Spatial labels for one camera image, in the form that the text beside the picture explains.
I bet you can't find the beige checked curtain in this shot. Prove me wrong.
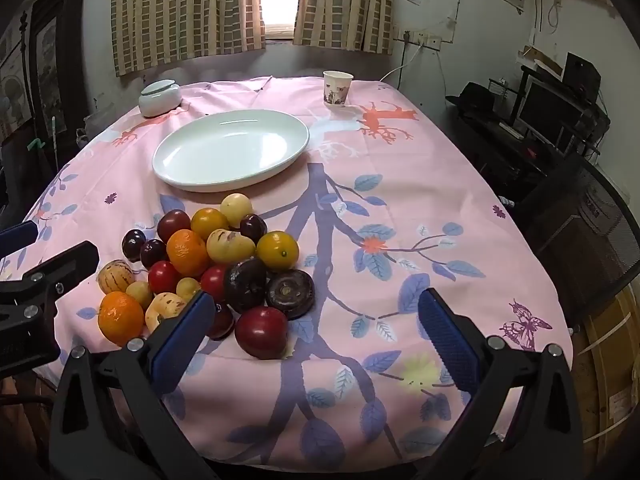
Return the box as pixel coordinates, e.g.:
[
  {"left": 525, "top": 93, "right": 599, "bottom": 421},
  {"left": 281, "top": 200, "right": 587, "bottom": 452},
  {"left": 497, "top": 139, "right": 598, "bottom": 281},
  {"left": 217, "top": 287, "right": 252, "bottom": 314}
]
[
  {"left": 292, "top": 0, "right": 396, "bottom": 55},
  {"left": 110, "top": 0, "right": 267, "bottom": 77}
]

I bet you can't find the red tomato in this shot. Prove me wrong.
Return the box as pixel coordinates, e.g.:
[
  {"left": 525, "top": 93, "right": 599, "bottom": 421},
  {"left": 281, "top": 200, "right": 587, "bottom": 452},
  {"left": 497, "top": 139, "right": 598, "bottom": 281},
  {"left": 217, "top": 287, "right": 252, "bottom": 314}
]
[
  {"left": 200, "top": 265, "right": 230, "bottom": 303},
  {"left": 148, "top": 260, "right": 181, "bottom": 295}
]

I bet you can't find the pink floral tablecloth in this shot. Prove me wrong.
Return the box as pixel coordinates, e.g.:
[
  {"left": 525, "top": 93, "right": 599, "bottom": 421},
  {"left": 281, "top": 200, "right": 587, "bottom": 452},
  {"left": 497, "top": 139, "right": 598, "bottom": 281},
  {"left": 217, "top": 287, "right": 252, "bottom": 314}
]
[{"left": 0, "top": 76, "right": 575, "bottom": 476}]

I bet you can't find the printed paper cup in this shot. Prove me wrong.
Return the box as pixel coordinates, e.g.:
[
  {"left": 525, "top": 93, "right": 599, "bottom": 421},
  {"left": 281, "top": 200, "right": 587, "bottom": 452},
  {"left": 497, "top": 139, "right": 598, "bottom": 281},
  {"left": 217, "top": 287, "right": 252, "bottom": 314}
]
[{"left": 323, "top": 70, "right": 355, "bottom": 107}]

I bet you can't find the pale yellow plum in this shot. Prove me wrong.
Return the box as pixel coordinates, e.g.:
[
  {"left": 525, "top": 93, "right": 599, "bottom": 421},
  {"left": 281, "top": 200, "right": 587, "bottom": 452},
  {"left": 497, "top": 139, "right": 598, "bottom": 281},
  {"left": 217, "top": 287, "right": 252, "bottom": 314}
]
[{"left": 220, "top": 193, "right": 254, "bottom": 229}]

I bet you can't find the dark computer desk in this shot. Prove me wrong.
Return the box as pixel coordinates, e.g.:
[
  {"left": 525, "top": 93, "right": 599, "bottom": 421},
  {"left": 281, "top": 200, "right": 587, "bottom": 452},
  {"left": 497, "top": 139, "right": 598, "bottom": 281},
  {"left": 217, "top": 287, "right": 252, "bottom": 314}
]
[{"left": 450, "top": 100, "right": 611, "bottom": 201}]

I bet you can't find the green-yellow orange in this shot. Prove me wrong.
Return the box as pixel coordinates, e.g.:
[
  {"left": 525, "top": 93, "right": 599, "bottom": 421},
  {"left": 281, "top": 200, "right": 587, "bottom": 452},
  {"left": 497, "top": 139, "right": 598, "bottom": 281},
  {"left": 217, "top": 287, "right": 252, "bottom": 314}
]
[{"left": 256, "top": 230, "right": 300, "bottom": 271}]

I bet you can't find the computer monitor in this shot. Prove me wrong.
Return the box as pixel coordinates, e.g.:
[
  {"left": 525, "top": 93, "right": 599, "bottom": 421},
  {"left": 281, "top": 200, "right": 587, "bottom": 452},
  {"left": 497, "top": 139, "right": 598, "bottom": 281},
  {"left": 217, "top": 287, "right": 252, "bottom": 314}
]
[{"left": 517, "top": 77, "right": 583, "bottom": 148}]

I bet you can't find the wooden board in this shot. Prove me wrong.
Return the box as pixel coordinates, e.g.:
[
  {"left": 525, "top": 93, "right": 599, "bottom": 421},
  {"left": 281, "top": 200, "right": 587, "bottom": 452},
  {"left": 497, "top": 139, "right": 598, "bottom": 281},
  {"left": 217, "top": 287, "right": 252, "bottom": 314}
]
[{"left": 570, "top": 285, "right": 640, "bottom": 461}]

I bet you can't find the dark purple mangosteen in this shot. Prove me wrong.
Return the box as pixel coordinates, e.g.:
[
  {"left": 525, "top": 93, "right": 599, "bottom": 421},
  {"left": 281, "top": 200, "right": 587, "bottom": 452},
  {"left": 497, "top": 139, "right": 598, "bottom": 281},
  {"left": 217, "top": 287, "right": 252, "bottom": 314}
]
[
  {"left": 223, "top": 258, "right": 268, "bottom": 315},
  {"left": 264, "top": 269, "right": 316, "bottom": 320}
]

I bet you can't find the black hat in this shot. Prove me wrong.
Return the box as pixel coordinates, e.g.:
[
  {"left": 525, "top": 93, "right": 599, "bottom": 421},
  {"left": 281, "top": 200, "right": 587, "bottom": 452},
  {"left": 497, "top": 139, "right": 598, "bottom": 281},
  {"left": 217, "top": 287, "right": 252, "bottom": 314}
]
[{"left": 446, "top": 82, "right": 496, "bottom": 116}]

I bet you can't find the yellow-orange tangerine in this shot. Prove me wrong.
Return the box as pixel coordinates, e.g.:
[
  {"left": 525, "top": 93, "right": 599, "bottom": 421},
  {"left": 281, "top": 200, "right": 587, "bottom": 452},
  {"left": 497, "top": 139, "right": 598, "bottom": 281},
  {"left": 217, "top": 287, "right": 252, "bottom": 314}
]
[{"left": 190, "top": 207, "right": 231, "bottom": 241}]

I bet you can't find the wall poster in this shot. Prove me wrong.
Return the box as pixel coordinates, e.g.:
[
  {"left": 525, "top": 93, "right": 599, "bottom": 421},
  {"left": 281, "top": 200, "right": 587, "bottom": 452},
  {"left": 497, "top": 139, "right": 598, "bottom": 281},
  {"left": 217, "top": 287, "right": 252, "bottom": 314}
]
[{"left": 0, "top": 27, "right": 33, "bottom": 143}]

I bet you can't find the black mesh chair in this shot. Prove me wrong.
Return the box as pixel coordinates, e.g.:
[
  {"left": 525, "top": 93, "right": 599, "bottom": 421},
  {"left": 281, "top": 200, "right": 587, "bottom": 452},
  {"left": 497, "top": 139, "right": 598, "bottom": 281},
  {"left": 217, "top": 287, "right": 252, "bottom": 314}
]
[{"left": 510, "top": 152, "right": 640, "bottom": 321}]

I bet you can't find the white oval plate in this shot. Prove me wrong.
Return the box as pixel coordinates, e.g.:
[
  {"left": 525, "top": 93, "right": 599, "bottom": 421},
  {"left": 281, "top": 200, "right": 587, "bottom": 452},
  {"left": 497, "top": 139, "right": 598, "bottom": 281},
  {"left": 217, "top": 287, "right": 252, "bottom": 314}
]
[{"left": 152, "top": 109, "right": 311, "bottom": 193}]

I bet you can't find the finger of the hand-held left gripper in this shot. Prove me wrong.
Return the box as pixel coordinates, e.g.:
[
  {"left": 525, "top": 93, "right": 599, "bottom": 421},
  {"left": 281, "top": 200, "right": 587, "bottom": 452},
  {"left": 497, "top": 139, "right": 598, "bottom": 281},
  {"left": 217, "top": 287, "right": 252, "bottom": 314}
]
[
  {"left": 0, "top": 222, "right": 39, "bottom": 257},
  {"left": 0, "top": 241, "right": 100, "bottom": 321}
]

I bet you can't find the large red plum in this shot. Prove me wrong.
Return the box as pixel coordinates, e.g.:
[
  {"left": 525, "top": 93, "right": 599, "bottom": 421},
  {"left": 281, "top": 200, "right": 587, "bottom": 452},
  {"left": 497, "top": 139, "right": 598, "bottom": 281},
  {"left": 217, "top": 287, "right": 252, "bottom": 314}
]
[{"left": 234, "top": 306, "right": 289, "bottom": 360}]

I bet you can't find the striped pepino melon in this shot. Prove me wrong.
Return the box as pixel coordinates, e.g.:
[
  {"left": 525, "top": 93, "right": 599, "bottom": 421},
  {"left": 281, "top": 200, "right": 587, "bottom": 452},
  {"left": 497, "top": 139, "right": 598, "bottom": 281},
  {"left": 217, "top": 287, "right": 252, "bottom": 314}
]
[
  {"left": 206, "top": 228, "right": 257, "bottom": 265},
  {"left": 97, "top": 259, "right": 136, "bottom": 295}
]

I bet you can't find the black speaker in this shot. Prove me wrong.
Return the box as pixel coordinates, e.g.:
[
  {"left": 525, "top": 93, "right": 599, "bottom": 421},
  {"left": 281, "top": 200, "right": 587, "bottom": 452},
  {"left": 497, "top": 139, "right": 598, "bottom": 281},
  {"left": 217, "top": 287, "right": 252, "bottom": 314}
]
[{"left": 562, "top": 52, "right": 602, "bottom": 98}]

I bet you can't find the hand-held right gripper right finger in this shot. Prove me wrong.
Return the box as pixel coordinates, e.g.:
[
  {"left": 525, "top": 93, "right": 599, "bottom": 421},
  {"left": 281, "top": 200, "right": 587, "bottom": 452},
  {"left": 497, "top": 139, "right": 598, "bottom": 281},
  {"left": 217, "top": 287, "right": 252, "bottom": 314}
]
[{"left": 415, "top": 287, "right": 585, "bottom": 480}]

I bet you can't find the white lidded ceramic jar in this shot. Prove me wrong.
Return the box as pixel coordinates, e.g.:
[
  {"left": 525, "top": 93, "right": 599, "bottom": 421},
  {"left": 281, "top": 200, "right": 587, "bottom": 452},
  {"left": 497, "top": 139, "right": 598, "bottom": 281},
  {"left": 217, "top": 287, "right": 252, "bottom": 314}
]
[{"left": 138, "top": 80, "right": 182, "bottom": 118}]

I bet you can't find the small dark plum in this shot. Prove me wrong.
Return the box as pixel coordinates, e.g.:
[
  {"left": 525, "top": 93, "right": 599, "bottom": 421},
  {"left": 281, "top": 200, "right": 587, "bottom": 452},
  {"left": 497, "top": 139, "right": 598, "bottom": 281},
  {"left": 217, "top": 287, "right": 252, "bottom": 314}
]
[
  {"left": 122, "top": 229, "right": 147, "bottom": 262},
  {"left": 239, "top": 214, "right": 268, "bottom": 244},
  {"left": 206, "top": 302, "right": 235, "bottom": 341},
  {"left": 140, "top": 239, "right": 168, "bottom": 269}
]

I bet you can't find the white power cable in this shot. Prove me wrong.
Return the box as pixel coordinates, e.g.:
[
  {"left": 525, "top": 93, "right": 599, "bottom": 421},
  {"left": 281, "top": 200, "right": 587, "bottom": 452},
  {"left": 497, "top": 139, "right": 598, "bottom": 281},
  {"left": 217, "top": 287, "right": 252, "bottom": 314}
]
[{"left": 381, "top": 40, "right": 423, "bottom": 82}]

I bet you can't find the white wall power strip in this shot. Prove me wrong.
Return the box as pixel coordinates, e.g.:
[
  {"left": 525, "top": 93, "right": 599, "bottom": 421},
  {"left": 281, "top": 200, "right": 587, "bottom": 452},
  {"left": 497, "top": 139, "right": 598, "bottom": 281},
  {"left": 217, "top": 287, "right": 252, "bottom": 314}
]
[{"left": 402, "top": 31, "right": 443, "bottom": 50}]

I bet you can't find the orange mandarin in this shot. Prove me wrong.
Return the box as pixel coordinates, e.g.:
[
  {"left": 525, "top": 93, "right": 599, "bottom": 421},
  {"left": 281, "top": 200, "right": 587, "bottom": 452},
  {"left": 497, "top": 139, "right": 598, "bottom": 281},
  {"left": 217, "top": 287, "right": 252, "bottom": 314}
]
[{"left": 166, "top": 229, "right": 210, "bottom": 278}]

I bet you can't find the cream pepino melon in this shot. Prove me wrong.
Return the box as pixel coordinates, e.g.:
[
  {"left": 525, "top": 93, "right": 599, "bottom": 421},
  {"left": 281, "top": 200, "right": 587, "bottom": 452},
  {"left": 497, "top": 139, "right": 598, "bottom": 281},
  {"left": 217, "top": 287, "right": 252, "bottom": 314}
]
[{"left": 145, "top": 292, "right": 188, "bottom": 333}]

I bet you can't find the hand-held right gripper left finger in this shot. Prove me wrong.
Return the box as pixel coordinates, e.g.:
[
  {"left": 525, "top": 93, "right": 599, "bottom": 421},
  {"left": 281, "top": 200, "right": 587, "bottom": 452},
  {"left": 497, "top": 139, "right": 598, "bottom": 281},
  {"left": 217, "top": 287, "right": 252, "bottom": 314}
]
[{"left": 49, "top": 290, "right": 221, "bottom": 480}]

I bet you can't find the large orange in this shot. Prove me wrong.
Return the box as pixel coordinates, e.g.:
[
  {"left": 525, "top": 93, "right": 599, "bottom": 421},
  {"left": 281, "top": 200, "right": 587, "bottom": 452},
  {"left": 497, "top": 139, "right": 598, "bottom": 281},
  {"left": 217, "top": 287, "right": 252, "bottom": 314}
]
[{"left": 97, "top": 291, "right": 145, "bottom": 347}]

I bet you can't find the clear plastic bag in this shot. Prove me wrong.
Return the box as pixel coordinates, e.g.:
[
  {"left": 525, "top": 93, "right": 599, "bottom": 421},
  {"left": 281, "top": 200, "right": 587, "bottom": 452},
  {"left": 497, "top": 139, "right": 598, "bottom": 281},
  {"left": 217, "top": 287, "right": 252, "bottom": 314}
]
[{"left": 82, "top": 112, "right": 108, "bottom": 137}]

